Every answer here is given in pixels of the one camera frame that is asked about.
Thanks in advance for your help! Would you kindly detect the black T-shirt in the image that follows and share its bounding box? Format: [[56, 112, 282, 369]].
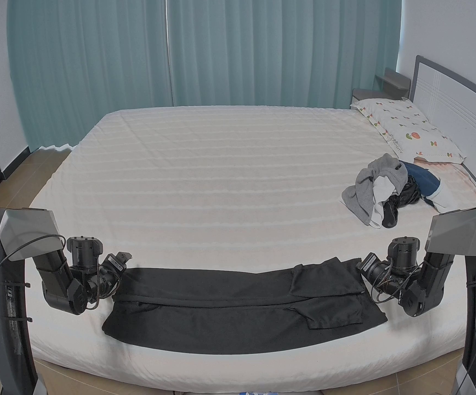
[[102, 256, 387, 355]]

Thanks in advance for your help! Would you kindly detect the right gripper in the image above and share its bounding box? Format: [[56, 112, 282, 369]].
[[367, 264, 392, 289]]

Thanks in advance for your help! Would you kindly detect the white printed pillow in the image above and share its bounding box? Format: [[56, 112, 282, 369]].
[[350, 97, 466, 163]]

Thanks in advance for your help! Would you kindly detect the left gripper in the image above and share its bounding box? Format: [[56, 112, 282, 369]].
[[97, 252, 133, 298]]

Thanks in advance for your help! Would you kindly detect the bed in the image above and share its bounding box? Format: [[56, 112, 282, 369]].
[[26, 54, 476, 392]]

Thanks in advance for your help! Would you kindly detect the pile of clothes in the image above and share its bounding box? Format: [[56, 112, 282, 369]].
[[341, 153, 456, 229]]

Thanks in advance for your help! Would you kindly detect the grey bedside table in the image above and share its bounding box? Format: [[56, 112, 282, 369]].
[[352, 67, 411, 100]]

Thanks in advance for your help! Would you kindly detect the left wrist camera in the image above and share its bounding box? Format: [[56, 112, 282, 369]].
[[106, 255, 127, 274]]

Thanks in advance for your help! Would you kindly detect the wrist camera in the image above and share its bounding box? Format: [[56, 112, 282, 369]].
[[356, 253, 380, 275], [106, 255, 127, 274]]

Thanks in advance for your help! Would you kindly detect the blue-green curtain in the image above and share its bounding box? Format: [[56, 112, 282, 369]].
[[7, 0, 173, 151], [166, 0, 401, 108]]

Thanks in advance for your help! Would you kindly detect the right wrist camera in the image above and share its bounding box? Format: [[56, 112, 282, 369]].
[[356, 253, 380, 275]]

